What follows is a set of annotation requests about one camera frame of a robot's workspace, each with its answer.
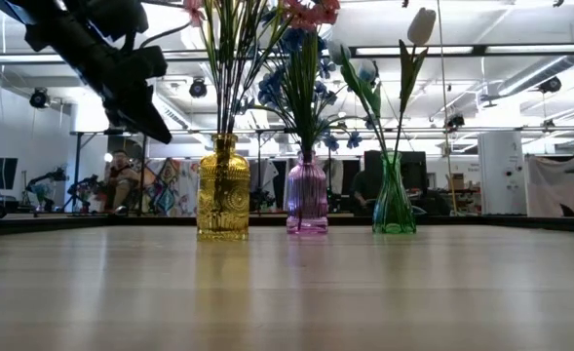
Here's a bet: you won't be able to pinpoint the white cylinder column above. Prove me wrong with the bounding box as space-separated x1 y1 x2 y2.
478 131 527 215

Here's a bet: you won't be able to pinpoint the yellow glass vase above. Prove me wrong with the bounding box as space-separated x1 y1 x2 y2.
196 132 252 242

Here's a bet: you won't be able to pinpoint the black rig crossbar with lights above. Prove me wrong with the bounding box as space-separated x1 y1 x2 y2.
0 44 574 63

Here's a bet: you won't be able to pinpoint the green and blue flower stem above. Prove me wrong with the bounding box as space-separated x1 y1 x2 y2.
357 58 395 157

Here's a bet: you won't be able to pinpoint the black background rig frame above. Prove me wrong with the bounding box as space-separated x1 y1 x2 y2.
70 127 334 215

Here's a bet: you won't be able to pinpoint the purple glass vase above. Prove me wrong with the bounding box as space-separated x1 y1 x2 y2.
286 149 329 235

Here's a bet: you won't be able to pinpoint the colourful patterned cloth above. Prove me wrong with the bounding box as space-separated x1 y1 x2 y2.
139 157 201 218

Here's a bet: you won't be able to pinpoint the person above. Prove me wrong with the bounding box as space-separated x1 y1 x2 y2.
349 169 381 215
104 149 142 212

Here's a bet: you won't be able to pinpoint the white hanging sheet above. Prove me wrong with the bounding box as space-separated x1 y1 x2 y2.
526 155 574 219

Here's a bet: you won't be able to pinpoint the silver round ventilation duct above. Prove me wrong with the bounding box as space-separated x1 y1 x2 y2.
498 54 574 97

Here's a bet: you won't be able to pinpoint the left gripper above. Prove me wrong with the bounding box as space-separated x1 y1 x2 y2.
27 19 173 145

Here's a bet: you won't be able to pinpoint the green glass vase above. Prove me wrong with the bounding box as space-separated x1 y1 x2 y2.
371 150 417 234

